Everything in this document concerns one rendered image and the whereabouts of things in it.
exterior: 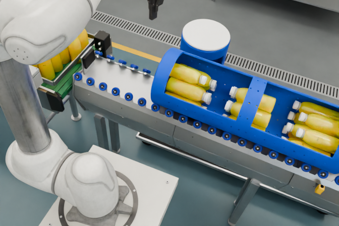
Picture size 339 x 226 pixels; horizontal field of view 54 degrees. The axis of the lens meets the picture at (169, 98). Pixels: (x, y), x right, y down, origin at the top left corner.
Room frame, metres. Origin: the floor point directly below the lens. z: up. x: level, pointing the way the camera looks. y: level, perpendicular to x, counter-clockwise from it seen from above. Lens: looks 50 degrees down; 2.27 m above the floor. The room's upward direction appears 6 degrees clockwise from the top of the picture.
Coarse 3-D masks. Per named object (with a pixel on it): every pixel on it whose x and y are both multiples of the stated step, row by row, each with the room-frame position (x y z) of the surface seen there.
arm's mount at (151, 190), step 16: (112, 160) 0.66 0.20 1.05; (128, 160) 0.67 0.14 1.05; (128, 176) 0.60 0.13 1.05; (144, 176) 0.60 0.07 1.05; (160, 176) 0.61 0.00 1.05; (144, 192) 0.54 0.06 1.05; (160, 192) 0.54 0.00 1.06; (64, 208) 0.44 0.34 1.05; (144, 208) 0.47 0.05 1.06; (160, 208) 0.48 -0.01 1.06; (48, 224) 0.38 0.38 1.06; (64, 224) 0.39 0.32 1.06; (80, 224) 0.39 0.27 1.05; (128, 224) 0.41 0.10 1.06; (144, 224) 0.41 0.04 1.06
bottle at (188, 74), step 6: (174, 66) 1.10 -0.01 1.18; (180, 66) 1.10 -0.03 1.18; (186, 66) 1.12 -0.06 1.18; (174, 72) 1.08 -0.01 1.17; (180, 72) 1.08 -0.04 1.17; (186, 72) 1.07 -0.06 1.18; (192, 72) 1.07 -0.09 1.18; (198, 72) 1.08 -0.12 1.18; (180, 78) 1.06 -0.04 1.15; (186, 78) 1.05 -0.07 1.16; (192, 78) 1.05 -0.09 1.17; (198, 78) 1.06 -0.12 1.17
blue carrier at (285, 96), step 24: (168, 72) 1.03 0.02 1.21; (216, 72) 1.18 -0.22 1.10; (240, 72) 1.08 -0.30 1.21; (168, 96) 0.97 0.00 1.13; (216, 96) 1.12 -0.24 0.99; (288, 96) 1.06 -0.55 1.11; (312, 96) 0.98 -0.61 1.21; (216, 120) 0.88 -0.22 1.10; (240, 120) 0.86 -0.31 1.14; (288, 120) 1.00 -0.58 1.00; (264, 144) 0.81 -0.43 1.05; (288, 144) 0.78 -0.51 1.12; (336, 168) 0.71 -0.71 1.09
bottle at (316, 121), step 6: (306, 114) 0.94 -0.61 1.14; (312, 114) 0.93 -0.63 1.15; (306, 120) 0.91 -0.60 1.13; (312, 120) 0.90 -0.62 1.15; (318, 120) 0.90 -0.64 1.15; (324, 120) 0.90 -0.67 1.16; (330, 120) 0.90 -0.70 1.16; (312, 126) 0.88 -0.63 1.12; (318, 126) 0.88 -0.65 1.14; (324, 126) 0.88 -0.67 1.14; (330, 126) 0.88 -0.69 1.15; (336, 126) 0.88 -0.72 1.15; (324, 132) 0.87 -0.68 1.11; (330, 132) 0.86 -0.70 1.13; (336, 132) 0.86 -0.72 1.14
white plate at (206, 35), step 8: (192, 24) 1.61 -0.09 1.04; (200, 24) 1.62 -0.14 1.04; (208, 24) 1.63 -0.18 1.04; (216, 24) 1.64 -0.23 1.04; (184, 32) 1.53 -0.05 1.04; (192, 32) 1.54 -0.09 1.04; (200, 32) 1.55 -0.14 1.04; (208, 32) 1.56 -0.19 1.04; (216, 32) 1.56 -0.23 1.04; (224, 32) 1.57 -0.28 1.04; (192, 40) 1.47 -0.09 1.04; (200, 40) 1.48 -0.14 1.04; (208, 40) 1.48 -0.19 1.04; (216, 40) 1.49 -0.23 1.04; (224, 40) 1.50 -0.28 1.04; (200, 48) 1.41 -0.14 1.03; (208, 48) 1.42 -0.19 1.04; (216, 48) 1.42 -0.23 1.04
